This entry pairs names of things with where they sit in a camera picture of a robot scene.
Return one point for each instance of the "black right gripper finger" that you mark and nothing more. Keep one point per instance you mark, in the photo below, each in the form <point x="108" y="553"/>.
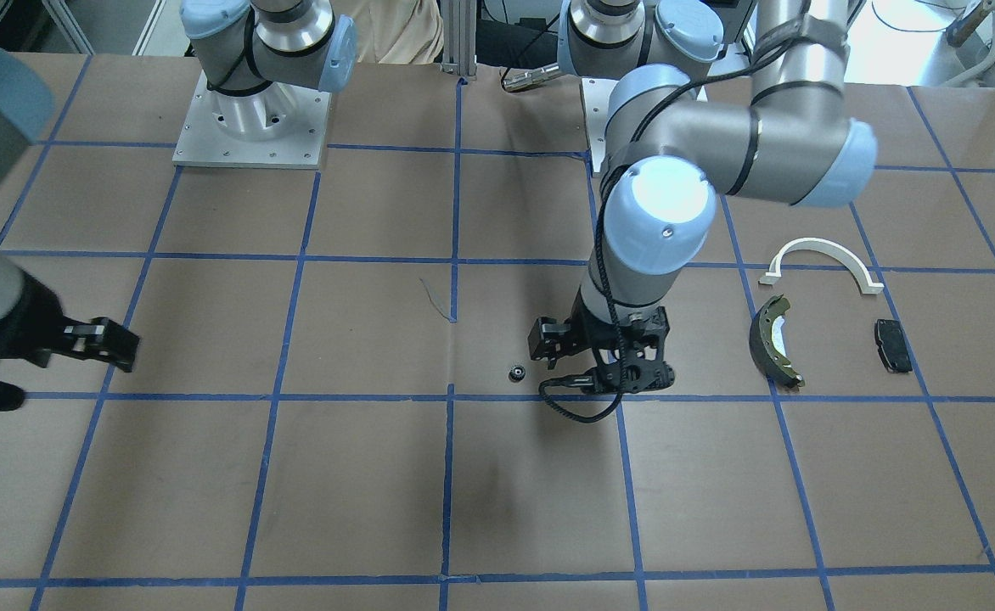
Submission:
<point x="123" y="360"/>
<point x="99" y="335"/>

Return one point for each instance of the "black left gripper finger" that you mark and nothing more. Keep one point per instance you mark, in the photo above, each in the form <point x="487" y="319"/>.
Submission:
<point x="550" y="340"/>
<point x="636" y="376"/>

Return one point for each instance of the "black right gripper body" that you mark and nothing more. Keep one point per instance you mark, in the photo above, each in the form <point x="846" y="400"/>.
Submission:
<point x="24" y="324"/>

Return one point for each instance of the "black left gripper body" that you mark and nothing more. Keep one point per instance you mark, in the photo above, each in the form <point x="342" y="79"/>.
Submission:
<point x="580" y="333"/>

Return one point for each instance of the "small black bearing gear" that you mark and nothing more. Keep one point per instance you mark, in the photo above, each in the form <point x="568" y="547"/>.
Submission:
<point x="517" y="373"/>

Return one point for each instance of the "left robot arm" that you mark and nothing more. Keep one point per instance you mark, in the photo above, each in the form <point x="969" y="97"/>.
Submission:
<point x="669" y="156"/>

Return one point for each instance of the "olive green brake shoe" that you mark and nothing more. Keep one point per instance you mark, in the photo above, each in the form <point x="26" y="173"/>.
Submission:
<point x="766" y="343"/>

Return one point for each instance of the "black brake pad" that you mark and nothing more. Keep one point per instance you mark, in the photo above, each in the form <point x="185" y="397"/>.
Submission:
<point x="892" y="345"/>

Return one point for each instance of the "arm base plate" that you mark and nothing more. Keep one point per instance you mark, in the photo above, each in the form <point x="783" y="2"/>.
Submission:
<point x="284" y="127"/>

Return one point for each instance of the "aluminium frame post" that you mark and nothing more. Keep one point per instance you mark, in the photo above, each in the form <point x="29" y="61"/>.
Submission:
<point x="459" y="25"/>

